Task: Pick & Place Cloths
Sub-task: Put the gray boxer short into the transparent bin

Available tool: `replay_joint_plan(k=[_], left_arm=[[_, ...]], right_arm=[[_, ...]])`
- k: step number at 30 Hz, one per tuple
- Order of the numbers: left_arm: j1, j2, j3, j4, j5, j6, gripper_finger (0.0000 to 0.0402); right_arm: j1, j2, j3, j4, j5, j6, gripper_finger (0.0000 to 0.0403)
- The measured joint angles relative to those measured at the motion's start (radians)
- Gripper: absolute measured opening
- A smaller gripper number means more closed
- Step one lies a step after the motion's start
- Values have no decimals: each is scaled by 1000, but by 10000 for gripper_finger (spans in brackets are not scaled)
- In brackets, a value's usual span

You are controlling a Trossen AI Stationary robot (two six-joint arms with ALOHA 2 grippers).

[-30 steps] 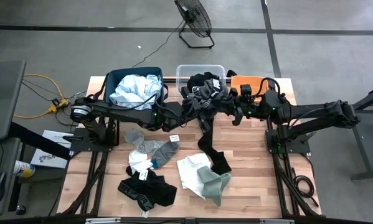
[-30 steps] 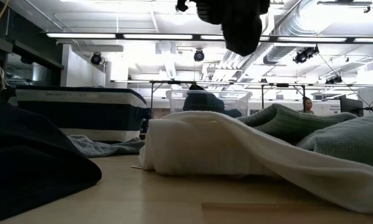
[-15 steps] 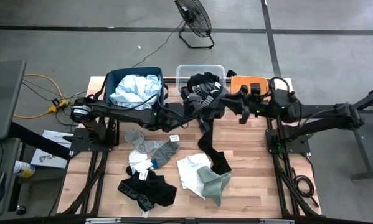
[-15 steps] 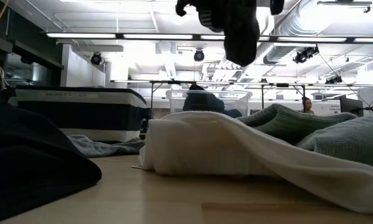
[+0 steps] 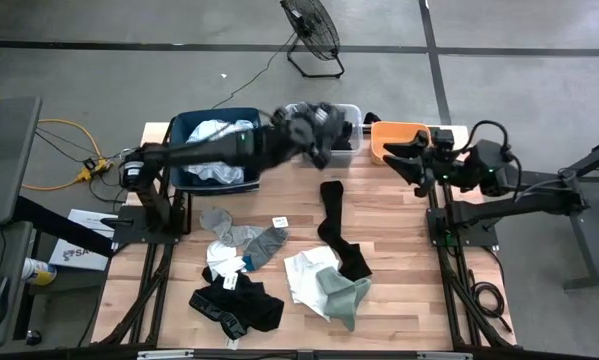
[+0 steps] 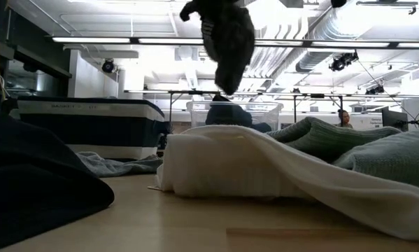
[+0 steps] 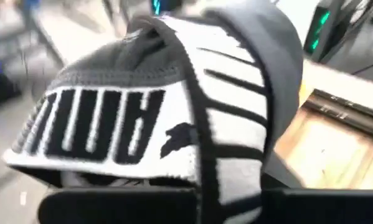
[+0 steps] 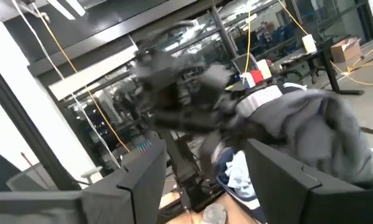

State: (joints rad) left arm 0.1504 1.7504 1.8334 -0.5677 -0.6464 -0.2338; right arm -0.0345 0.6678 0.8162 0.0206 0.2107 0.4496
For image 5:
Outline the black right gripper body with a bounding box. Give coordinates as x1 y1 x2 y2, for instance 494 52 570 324
414 144 478 199

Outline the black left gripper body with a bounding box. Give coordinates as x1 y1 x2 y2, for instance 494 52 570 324
266 107 316 164

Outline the pale patterned shirt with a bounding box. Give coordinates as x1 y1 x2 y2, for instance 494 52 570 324
183 118 258 185

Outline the long black sock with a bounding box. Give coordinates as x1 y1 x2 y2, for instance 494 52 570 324
317 180 374 282

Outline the light grey sock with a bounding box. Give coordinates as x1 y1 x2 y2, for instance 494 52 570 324
199 206 265 249

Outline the white sock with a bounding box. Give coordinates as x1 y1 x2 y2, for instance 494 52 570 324
205 240 248 281

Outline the white cotton garment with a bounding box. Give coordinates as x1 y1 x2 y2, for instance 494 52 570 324
282 245 340 321

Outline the sage green sock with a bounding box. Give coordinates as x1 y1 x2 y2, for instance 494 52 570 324
315 265 373 333

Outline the orange plastic bin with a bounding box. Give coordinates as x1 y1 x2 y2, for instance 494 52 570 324
369 120 434 168

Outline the clear plastic bin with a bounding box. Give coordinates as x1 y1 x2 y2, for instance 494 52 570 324
281 103 364 169

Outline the navy white-striped fabric basket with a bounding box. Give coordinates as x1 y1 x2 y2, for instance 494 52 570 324
167 107 265 196

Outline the black floor fan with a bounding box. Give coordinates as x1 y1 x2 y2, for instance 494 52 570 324
279 0 346 80

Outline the dark grey metal stand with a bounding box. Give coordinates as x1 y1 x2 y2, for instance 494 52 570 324
561 137 599 292

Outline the yellow power splitter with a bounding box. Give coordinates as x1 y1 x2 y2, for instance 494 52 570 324
80 157 114 184

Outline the white printed paper sheet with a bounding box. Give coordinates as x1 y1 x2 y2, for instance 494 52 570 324
47 208 120 272

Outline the white and yellow can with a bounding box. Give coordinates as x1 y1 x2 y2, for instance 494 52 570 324
21 257 59 287

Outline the dark grey monitor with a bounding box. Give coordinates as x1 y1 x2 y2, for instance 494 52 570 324
0 96 44 229

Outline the grey side desk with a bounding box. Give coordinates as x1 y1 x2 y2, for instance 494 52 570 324
0 219 35 351

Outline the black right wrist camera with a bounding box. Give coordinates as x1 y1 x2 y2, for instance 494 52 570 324
430 127 455 151

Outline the black fan cable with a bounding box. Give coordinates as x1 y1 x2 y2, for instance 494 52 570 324
210 30 299 110

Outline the black table frame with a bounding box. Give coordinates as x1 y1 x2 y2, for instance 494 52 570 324
91 122 519 360

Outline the coiled black cable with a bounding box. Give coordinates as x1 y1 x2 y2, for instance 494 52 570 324
466 269 513 334

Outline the yellow extension cable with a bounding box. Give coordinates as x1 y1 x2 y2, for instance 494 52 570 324
0 84 103 192

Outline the black floor cable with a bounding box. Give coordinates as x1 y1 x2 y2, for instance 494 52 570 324
33 127 130 206

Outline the black slanted frame strut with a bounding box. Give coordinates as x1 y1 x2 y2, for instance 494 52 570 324
12 196 116 259

